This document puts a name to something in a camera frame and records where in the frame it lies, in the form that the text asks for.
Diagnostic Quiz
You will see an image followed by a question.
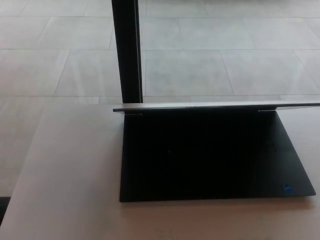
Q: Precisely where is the silver Dell laptop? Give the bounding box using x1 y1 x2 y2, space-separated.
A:
112 101 320 203

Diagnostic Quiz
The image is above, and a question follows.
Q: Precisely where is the black vertical post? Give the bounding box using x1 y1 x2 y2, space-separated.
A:
111 0 145 104

